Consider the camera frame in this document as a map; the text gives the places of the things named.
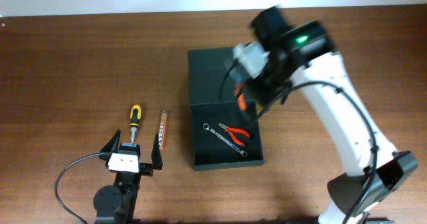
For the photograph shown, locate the yellow black screwdriver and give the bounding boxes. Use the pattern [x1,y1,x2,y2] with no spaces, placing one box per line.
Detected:
[129,104,141,143]

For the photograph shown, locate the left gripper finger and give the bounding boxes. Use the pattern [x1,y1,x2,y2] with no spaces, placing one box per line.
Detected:
[100,129,121,153]
[151,133,163,170]

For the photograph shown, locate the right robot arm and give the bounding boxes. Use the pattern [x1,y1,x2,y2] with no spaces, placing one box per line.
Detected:
[234,7,418,223]

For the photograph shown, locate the black orange needle-nose pliers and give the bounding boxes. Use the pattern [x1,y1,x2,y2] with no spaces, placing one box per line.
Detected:
[234,82,247,111]

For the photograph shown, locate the right black cable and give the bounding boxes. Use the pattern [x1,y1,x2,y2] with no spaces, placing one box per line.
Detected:
[218,59,380,224]

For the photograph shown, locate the silver ring wrench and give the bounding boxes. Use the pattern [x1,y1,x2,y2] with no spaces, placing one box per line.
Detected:
[202,123,248,157]

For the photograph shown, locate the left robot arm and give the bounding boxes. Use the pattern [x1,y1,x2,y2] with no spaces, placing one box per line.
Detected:
[93,130,163,224]

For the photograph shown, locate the small red cutting pliers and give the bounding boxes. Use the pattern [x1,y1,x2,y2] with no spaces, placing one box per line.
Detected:
[218,123,251,147]

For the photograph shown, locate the black cable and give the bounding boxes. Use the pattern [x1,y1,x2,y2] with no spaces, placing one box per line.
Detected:
[54,152,111,224]
[218,59,380,224]

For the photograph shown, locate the dark green open box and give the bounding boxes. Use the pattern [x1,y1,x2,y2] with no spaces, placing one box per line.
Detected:
[187,47,264,171]

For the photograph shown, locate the orange socket bit rail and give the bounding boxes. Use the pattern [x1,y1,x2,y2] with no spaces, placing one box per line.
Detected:
[158,111,168,150]

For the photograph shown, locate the left black cable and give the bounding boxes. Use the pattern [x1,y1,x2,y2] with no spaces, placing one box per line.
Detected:
[54,152,111,224]

